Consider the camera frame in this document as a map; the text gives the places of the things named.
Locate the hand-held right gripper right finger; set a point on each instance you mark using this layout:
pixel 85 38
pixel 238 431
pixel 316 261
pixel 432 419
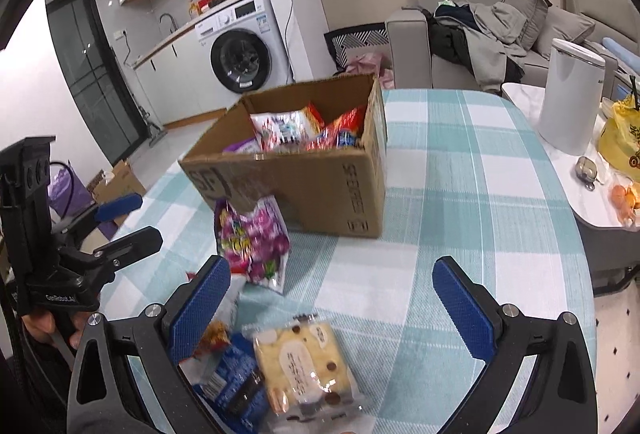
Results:
pixel 465 309

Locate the purple cartoon snack packet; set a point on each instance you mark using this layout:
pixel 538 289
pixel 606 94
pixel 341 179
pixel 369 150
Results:
pixel 255 239

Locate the white side table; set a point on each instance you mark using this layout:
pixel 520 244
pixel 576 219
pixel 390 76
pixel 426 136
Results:
pixel 575 199

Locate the yellow bottle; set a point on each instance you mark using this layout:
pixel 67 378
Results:
pixel 193 9

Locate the white washing machine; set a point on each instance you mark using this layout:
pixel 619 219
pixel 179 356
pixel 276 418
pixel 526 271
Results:
pixel 240 59

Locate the grey sofa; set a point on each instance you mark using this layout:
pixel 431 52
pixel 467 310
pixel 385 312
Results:
pixel 410 44

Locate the white trash bin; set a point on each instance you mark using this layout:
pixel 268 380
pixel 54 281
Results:
pixel 567 99

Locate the light blue cushion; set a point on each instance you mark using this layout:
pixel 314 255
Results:
pixel 616 45

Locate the pink cloth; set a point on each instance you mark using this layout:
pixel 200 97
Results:
pixel 367 66

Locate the white red noodle snack packet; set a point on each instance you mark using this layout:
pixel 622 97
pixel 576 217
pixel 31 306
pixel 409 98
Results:
pixel 280 129

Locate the purple silver snack packet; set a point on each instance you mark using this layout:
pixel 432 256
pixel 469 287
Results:
pixel 242 145

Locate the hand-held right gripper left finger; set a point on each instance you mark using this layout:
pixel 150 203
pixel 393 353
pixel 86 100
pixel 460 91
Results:
pixel 200 309

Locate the red snack packet blue label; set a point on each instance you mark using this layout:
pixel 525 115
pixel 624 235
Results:
pixel 345 126

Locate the yellow plastic bag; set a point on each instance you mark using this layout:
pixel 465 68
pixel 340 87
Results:
pixel 620 144

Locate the oranges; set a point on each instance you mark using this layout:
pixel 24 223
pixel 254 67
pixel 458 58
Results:
pixel 625 201

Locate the black kitchen faucet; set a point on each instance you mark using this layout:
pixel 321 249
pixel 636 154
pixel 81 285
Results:
pixel 167 21

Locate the purple plastic bag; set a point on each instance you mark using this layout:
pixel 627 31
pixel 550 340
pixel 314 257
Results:
pixel 67 191

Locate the red box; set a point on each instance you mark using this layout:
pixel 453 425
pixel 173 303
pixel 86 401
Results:
pixel 209 1

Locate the clear cake packet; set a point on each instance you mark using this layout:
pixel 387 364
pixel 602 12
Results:
pixel 300 364

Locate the brown cardboard box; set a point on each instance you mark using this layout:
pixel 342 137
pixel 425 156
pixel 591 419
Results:
pixel 310 194

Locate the grey pillow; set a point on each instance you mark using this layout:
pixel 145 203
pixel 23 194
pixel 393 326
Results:
pixel 565 29

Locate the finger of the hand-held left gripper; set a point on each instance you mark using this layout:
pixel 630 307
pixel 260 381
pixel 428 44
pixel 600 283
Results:
pixel 135 244
pixel 117 206

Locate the person's left hand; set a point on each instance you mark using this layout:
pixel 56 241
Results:
pixel 37 326

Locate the black patterned chair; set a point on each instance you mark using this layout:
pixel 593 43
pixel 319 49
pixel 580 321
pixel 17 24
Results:
pixel 355 44

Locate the small cardboard box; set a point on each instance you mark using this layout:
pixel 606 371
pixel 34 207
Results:
pixel 120 184

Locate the pile of dark clothes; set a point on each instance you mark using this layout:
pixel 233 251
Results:
pixel 480 44

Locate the dark glass door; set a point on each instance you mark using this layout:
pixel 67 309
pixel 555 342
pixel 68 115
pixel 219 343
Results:
pixel 95 79

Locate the white lower kitchen cabinet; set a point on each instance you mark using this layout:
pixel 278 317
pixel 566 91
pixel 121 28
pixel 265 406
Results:
pixel 170 74

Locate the teal plaid tablecloth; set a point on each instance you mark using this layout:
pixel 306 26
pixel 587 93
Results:
pixel 450 189

